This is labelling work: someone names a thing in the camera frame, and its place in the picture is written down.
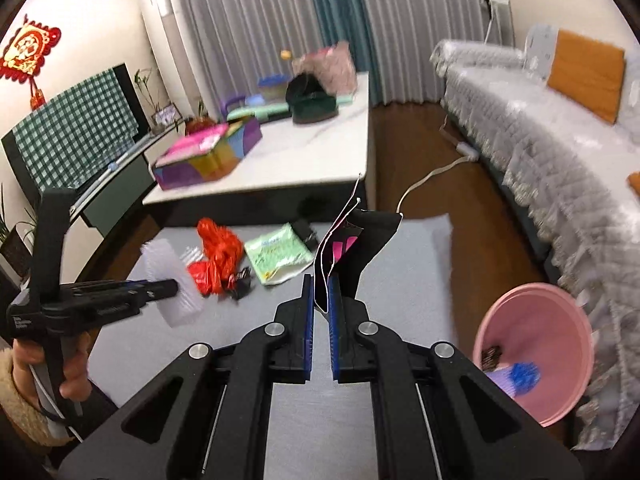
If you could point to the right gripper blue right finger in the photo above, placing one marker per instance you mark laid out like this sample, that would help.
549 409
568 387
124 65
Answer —
334 300

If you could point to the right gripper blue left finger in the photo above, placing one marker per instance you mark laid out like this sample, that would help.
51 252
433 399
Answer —
308 297

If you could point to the green printed packet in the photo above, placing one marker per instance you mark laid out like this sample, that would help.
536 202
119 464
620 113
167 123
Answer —
278 256

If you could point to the black face mask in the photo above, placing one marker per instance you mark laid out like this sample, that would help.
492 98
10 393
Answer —
353 240

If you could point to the red plastic bag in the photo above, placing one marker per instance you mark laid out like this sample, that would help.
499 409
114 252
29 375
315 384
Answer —
218 272

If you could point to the dark brown wrapper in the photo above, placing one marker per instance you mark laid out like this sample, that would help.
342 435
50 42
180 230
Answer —
490 358

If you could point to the purple foam net sleeve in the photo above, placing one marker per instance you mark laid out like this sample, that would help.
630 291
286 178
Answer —
502 377

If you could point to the pink plastic trash bin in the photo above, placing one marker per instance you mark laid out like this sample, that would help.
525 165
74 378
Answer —
542 324

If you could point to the person left hand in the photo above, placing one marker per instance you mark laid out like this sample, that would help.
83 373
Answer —
76 386

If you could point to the small black wrapper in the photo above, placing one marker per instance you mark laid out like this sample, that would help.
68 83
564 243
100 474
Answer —
306 234

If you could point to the white marble coffee table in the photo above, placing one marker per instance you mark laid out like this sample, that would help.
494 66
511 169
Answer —
295 171

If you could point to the clear plastic wrapper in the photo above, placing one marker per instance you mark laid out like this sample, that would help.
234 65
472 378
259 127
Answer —
192 255

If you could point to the colourful rectangular box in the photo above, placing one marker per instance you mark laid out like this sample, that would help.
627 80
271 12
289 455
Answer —
207 155

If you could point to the television with checked cloth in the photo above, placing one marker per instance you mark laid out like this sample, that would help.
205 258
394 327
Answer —
70 140

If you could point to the black cap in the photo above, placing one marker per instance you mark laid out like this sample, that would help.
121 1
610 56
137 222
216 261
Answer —
305 89

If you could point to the pink patterned bag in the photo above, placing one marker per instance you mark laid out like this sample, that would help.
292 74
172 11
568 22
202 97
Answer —
332 66

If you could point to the grey curtain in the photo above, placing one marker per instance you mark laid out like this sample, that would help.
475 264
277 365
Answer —
236 42

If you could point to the teal curtain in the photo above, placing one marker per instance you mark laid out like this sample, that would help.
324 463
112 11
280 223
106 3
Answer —
349 20

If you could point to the grey quilted sofa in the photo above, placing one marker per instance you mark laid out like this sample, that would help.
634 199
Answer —
569 168

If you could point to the white standing air conditioner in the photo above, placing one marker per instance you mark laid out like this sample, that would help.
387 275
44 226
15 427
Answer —
176 56

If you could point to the orange cushion near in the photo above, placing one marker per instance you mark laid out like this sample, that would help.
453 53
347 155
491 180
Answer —
633 181

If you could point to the orange cushion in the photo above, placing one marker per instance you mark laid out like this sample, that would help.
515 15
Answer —
589 72
633 181

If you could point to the orange cushion far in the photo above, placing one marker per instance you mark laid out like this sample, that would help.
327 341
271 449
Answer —
589 72

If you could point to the photo frame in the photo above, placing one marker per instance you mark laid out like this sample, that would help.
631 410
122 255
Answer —
167 115

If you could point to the red wall decoration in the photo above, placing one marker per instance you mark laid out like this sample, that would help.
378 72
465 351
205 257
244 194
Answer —
22 59

